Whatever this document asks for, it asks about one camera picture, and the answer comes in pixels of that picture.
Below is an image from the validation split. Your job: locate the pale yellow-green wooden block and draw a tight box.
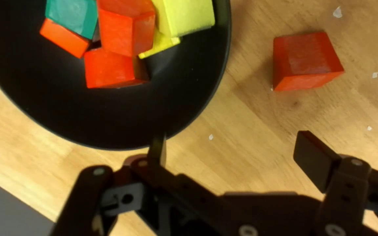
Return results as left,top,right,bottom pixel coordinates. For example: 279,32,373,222
153,0,217,39

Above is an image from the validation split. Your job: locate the teal wooden block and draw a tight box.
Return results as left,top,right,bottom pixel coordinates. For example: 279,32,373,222
44,0,100,41

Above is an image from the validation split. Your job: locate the yellow wooden block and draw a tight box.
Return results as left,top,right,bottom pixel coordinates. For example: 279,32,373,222
138,32,182,61

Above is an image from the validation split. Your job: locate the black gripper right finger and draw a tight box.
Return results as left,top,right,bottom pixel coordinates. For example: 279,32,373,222
293,130,378,236

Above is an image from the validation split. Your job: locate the large red wooden block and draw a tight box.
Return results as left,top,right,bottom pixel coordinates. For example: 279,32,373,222
272,31,346,94

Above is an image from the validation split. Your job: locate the black bowl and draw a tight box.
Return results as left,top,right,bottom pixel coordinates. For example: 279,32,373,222
0,0,234,151

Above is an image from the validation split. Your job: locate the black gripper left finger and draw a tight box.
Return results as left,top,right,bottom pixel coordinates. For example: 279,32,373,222
50,133,252,236

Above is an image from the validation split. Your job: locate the small orange wooden block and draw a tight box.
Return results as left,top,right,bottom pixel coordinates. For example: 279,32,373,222
38,18,92,60

